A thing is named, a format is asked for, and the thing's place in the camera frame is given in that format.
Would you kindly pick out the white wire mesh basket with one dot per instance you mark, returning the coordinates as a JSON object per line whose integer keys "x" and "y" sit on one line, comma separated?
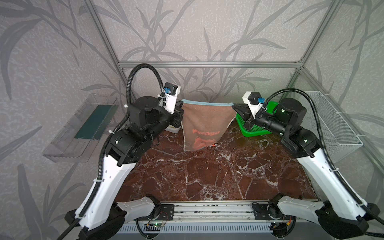
{"x": 341, "y": 140}

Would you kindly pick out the clear acrylic wall shelf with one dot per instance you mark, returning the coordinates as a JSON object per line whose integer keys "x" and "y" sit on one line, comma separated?
{"x": 78, "y": 139}

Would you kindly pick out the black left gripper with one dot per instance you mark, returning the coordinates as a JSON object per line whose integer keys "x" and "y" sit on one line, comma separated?
{"x": 177, "y": 117}

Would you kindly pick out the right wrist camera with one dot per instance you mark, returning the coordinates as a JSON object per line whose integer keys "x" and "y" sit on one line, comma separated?
{"x": 256, "y": 104}

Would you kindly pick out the brown pink striped towel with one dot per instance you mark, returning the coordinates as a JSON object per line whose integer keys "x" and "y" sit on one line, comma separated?
{"x": 205, "y": 123}

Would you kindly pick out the white plastic basket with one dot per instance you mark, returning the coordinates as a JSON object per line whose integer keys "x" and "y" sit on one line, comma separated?
{"x": 173, "y": 129}

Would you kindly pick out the green plastic basket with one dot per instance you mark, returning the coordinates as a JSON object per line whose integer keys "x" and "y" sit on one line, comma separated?
{"x": 256, "y": 130}

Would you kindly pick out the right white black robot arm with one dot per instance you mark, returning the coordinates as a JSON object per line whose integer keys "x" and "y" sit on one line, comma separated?
{"x": 344, "y": 214}

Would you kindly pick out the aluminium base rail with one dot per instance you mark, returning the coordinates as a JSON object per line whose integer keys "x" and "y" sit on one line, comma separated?
{"x": 207, "y": 217}

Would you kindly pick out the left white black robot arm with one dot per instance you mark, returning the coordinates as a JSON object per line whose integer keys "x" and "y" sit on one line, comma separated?
{"x": 100, "y": 216}

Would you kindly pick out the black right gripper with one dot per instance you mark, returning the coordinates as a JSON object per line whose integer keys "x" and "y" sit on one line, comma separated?
{"x": 248, "y": 115}

